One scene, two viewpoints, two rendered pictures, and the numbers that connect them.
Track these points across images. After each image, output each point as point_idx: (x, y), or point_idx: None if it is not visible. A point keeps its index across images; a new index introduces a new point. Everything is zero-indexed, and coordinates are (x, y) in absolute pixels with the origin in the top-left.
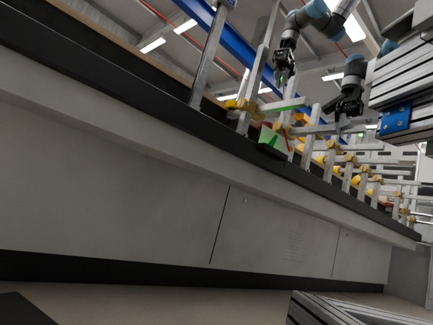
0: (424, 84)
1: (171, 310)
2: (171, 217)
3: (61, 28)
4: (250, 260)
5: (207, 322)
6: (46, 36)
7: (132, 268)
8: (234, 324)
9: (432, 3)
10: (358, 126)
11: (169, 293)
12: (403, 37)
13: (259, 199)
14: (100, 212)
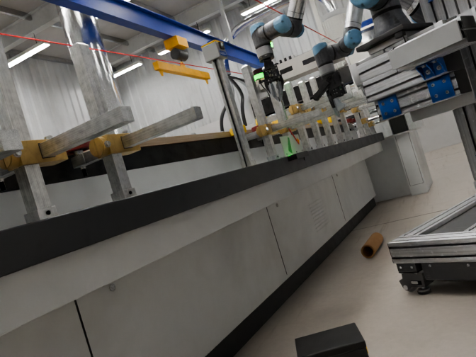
0: (403, 88)
1: (310, 315)
2: (253, 257)
3: (132, 163)
4: (302, 250)
5: (336, 304)
6: (198, 187)
7: (255, 315)
8: (347, 294)
9: (400, 57)
10: None
11: (287, 313)
12: (371, 51)
13: None
14: (224, 288)
